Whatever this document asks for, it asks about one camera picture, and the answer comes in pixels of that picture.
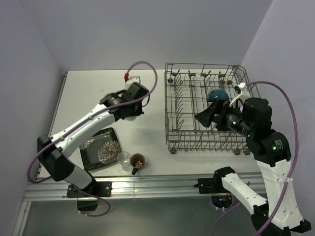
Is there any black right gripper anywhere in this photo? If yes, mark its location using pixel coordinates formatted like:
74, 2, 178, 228
194, 96, 252, 136

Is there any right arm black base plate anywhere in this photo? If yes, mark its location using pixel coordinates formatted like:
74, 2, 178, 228
193, 177, 233, 209

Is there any light green cup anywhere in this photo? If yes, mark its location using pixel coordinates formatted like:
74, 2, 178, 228
125, 116, 136, 121

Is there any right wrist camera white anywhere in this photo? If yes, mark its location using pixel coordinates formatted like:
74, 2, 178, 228
229, 83, 251, 107

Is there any dark brown mug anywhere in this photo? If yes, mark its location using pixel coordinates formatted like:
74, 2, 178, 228
130, 153, 145, 175

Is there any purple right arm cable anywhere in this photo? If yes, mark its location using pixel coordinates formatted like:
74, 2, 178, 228
212, 81, 299, 236

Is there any aluminium rail frame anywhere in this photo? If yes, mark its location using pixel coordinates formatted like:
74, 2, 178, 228
12, 71, 296, 236

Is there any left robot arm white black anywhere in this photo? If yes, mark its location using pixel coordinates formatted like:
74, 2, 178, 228
37, 82, 150, 196

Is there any blue bowl with tan interior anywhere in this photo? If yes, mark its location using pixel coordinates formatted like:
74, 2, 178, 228
207, 89, 229, 102

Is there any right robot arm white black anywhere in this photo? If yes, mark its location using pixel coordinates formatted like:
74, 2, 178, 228
194, 98, 312, 236

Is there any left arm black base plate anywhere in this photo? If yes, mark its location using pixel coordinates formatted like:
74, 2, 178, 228
66, 181, 113, 211

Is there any clear drinking glass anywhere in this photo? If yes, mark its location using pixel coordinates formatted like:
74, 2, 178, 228
117, 151, 131, 170

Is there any black square floral plate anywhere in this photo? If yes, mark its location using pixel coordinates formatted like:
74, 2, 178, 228
79, 127, 122, 171

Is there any grey wire dish rack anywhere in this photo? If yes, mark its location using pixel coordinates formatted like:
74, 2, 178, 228
164, 62, 261, 156

